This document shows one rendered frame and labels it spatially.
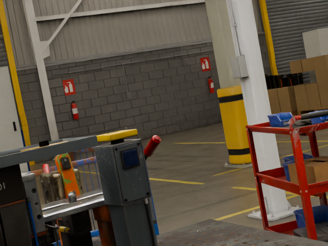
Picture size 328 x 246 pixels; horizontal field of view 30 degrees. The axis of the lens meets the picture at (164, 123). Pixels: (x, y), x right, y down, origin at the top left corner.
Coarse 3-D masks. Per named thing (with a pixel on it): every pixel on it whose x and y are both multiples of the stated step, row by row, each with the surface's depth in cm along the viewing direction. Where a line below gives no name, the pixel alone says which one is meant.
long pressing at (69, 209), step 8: (88, 192) 156; (96, 192) 153; (64, 200) 150; (88, 200) 143; (96, 200) 139; (48, 208) 144; (56, 208) 140; (64, 208) 135; (72, 208) 135; (80, 208) 136; (88, 208) 137; (48, 216) 132; (56, 216) 133; (64, 216) 134
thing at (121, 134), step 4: (112, 132) 116; (116, 132) 114; (120, 132) 112; (124, 132) 112; (128, 132) 113; (132, 132) 113; (136, 132) 114; (100, 136) 114; (104, 136) 112; (108, 136) 111; (112, 136) 111; (116, 136) 111; (120, 136) 112; (124, 136) 112; (128, 136) 113; (100, 140) 114; (104, 140) 112; (108, 140) 111; (112, 140) 111; (116, 140) 114; (120, 140) 114
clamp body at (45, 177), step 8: (40, 176) 165; (48, 176) 161; (56, 176) 158; (48, 184) 162; (56, 184) 158; (80, 184) 161; (48, 192) 164; (56, 192) 158; (48, 200) 165; (56, 200) 159; (80, 200) 161; (56, 224) 163; (56, 232) 166; (64, 232) 160; (56, 240) 166; (64, 240) 161
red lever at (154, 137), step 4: (152, 136) 122; (156, 136) 122; (152, 140) 122; (156, 140) 121; (160, 140) 122; (148, 144) 123; (152, 144) 122; (156, 144) 122; (148, 148) 123; (152, 148) 123; (144, 152) 125; (148, 152) 124; (152, 152) 124; (144, 156) 126; (148, 156) 125
